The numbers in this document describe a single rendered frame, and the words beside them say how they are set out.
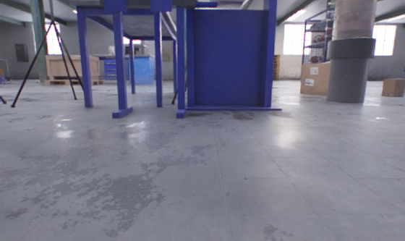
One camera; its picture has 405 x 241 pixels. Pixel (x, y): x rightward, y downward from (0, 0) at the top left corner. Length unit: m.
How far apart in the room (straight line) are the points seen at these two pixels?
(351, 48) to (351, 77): 0.29
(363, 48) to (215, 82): 1.55
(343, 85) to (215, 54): 1.46
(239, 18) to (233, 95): 0.65
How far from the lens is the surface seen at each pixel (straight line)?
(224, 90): 1.95
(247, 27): 2.02
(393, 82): 3.94
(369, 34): 2.86
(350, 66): 2.76
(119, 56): 1.64
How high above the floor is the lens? 0.28
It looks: 10 degrees down
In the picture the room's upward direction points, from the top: straight up
